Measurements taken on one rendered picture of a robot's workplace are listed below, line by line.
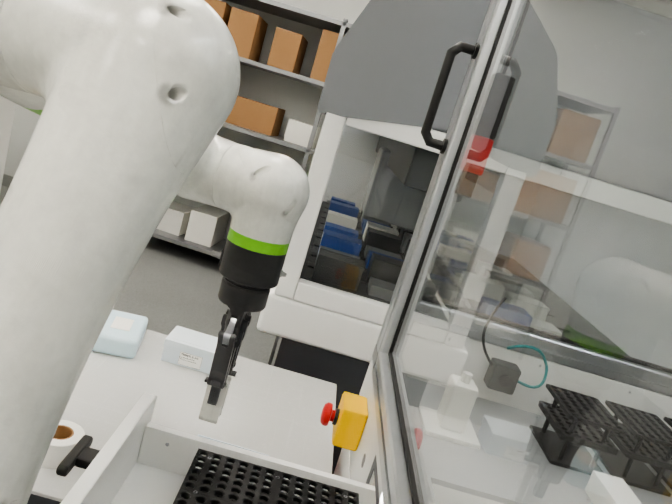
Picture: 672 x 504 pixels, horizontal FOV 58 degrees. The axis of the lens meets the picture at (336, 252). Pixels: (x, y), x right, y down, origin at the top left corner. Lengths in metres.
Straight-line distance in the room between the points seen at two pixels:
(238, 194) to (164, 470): 0.40
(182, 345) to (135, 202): 0.93
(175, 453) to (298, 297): 0.70
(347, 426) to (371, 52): 0.83
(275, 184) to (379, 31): 0.68
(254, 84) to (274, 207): 4.13
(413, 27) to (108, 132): 1.09
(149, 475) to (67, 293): 0.51
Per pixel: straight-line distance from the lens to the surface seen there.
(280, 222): 0.86
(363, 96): 1.43
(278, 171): 0.85
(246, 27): 4.51
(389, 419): 0.87
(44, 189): 0.44
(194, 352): 1.35
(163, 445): 0.90
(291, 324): 1.52
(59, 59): 0.48
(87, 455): 0.79
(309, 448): 1.20
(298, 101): 4.88
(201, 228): 4.68
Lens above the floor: 1.36
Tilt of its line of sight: 12 degrees down
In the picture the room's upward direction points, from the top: 17 degrees clockwise
